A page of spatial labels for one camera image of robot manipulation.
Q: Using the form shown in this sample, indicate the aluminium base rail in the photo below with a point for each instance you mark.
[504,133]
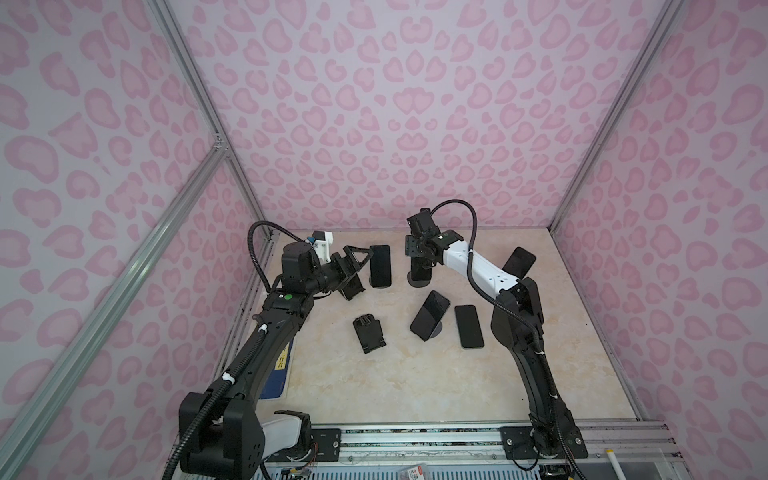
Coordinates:
[477,450]

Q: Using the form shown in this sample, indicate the white marker pen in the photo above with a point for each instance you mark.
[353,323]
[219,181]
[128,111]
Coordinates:
[613,460]

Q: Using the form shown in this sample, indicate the purple phone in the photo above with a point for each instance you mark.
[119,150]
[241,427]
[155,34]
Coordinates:
[468,325]

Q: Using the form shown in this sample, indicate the silver-edged phone on round stand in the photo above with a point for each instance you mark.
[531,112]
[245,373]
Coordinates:
[420,270]

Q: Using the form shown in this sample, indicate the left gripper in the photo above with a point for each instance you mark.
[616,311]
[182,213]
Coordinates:
[354,265]

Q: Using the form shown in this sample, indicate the silver phone on folding stand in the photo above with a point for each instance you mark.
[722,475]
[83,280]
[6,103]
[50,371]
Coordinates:
[380,267]

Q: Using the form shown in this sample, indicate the black round phone stand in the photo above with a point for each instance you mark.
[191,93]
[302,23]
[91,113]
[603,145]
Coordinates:
[419,279]

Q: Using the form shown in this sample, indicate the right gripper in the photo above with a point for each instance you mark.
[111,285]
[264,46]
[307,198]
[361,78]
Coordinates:
[410,245]

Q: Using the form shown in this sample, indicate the teal-edged phone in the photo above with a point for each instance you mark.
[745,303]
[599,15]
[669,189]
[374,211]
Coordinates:
[429,315]

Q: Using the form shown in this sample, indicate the black folding stand, front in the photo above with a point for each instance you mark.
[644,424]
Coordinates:
[369,333]

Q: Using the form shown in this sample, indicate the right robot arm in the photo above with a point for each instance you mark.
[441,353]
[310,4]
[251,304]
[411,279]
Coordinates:
[516,323]

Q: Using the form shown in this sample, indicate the small phone on round stand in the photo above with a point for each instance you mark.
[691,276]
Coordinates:
[519,263]

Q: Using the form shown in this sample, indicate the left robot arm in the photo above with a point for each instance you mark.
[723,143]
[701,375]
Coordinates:
[220,434]

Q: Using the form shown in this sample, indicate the blue pad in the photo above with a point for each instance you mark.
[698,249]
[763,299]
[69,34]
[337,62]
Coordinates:
[277,380]

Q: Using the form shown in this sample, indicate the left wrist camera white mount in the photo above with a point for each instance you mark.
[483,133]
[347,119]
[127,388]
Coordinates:
[321,242]

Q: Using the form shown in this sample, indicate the black round stand, front middle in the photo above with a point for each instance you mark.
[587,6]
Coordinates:
[437,330]

